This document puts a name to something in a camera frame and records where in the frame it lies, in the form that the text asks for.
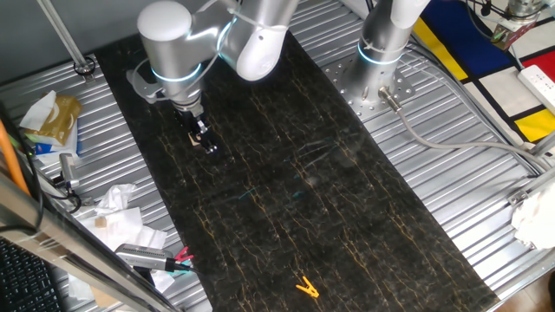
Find thick grey robot cable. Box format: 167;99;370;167
376;85;554;172

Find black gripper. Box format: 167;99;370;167
175;108;219;156

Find black keyboard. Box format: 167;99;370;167
0;237;64;312

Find white power strip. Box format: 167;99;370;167
517;63;555;116

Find silver camera pole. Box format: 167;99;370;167
36;0;97;84
58;153;82;191

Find wrist camera with grey bracket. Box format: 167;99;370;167
125;68;165;106

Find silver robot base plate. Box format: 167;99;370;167
323;55;416;123

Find orange clothespin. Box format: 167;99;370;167
295;276;321;300

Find red clothespin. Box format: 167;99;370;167
173;245;195;263

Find black cable loop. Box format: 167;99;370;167
47;172;83;215

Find metal corner bracket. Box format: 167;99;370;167
506;188;531;208

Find yellow tissue box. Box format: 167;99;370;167
36;94;83;147
25;123;82;165

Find teal clothespin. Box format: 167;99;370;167
167;255;195;277

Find metal device with wires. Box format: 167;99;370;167
491;0;541;52

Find crumpled white tissue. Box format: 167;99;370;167
94;183;137;217

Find aluminium frame bar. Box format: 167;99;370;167
0;171;181;312

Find large wooden cube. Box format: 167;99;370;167
88;284;119;309

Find colourful rectangle pattern cloth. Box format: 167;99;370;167
411;0;555;144

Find flat white tissue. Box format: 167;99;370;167
76;206;169;263

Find black marble pattern mat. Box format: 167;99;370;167
93;12;502;312

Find white crumpled cloth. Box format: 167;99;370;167
510;181;555;251

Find white tissue sheet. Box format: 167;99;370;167
18;89;58;133

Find orange tube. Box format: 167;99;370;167
0;117;30;197

